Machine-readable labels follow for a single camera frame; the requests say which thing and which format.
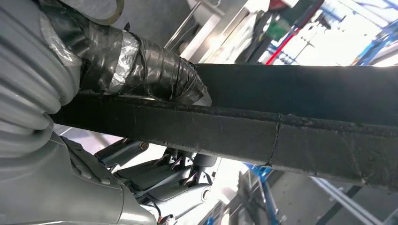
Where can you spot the blue metal post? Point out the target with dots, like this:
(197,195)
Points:
(264,186)

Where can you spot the blue metal shelf rack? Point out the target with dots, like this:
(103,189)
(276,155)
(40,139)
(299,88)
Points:
(384,38)

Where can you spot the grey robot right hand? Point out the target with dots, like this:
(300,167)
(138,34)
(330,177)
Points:
(62,192)

